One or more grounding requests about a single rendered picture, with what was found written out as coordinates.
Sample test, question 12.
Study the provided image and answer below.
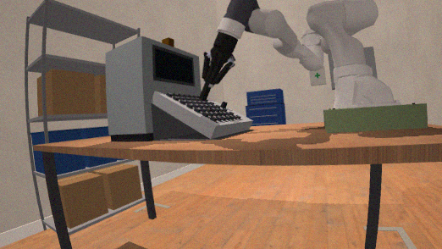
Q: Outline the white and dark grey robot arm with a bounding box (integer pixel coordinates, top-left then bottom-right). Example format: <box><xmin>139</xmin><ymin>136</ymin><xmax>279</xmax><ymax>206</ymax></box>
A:
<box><xmin>217</xmin><ymin>0</ymin><xmax>401</xmax><ymax>108</ymax></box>

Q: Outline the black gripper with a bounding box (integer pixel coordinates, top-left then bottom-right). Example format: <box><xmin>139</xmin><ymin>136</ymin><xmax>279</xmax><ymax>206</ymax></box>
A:
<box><xmin>199</xmin><ymin>32</ymin><xmax>238</xmax><ymax>101</ymax></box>

